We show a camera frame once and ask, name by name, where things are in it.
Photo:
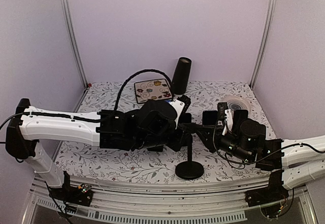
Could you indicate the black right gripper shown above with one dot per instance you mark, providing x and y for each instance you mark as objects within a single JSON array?
[{"x": 213, "y": 138}]

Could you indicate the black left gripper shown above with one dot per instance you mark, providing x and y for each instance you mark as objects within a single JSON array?
[{"x": 176, "y": 145}]

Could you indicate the blue edged black phone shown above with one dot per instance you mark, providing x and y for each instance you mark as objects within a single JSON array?
[{"x": 209, "y": 117}]

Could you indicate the black tall phone holder stand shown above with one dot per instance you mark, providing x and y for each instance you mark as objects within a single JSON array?
[{"x": 189, "y": 169}]

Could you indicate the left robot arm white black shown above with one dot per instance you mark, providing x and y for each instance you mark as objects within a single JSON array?
[{"x": 155, "y": 124}]

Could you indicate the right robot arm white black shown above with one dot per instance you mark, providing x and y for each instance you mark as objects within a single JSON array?
[{"x": 290, "y": 162}]

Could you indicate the floral square ceramic plate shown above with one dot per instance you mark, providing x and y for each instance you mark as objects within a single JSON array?
[{"x": 157, "y": 89}]

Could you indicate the black cylindrical speaker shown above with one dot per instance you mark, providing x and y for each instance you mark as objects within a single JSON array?
[{"x": 181, "y": 75}]

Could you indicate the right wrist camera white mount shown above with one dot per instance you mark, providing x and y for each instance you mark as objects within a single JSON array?
[{"x": 226, "y": 117}]

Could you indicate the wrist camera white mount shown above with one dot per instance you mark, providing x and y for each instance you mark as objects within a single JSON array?
[
  {"x": 180, "y": 104},
  {"x": 226, "y": 117}
]

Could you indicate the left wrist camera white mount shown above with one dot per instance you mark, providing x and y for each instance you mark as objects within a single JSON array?
[{"x": 180, "y": 104}]

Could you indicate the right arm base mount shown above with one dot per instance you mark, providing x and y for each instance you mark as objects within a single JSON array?
[{"x": 274, "y": 191}]

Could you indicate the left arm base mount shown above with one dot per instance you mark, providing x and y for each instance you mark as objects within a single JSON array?
[{"x": 79, "y": 195}]

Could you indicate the right aluminium frame post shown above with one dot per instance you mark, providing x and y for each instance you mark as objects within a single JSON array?
[{"x": 262, "y": 48}]

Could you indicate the aluminium frame post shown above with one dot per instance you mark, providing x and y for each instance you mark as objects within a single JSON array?
[
  {"x": 73, "y": 42},
  {"x": 262, "y": 48}
]

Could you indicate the left aluminium frame post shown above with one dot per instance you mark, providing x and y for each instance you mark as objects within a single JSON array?
[{"x": 73, "y": 42}]

